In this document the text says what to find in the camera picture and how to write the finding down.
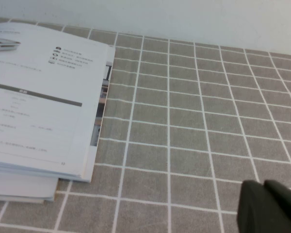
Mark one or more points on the white paper booklet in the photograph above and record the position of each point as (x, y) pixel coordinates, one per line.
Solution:
(14, 199)
(26, 187)

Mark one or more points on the grey white checked tablecloth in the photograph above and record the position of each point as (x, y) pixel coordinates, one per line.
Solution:
(184, 121)

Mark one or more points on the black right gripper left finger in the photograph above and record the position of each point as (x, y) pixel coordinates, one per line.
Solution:
(254, 213)

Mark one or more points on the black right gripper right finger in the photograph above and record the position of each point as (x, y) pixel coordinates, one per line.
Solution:
(288, 206)

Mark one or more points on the white product manual book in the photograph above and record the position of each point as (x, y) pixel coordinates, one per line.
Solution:
(38, 97)

